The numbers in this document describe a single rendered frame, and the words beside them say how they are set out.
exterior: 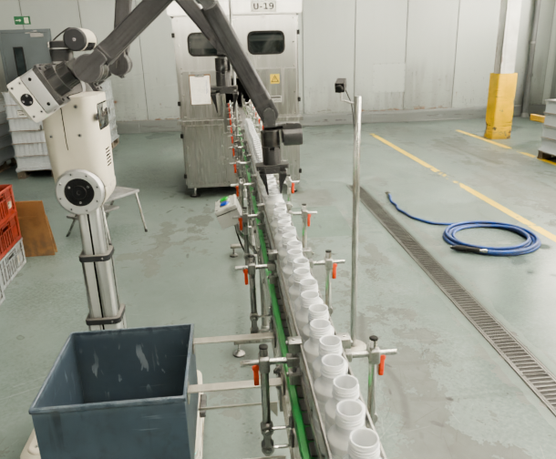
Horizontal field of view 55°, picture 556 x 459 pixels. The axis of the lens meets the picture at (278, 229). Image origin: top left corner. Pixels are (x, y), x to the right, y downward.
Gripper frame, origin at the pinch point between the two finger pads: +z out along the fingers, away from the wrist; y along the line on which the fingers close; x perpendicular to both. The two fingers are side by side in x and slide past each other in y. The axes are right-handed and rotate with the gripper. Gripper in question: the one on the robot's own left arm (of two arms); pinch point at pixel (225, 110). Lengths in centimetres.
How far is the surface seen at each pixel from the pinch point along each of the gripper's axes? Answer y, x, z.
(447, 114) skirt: -484, -935, 139
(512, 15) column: -474, -678, -53
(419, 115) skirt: -422, -936, 138
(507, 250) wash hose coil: -213, -159, 137
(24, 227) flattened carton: 172, -222, 113
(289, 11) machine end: -73, -386, -54
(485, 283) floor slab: -175, -115, 142
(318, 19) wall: -199, -940, -65
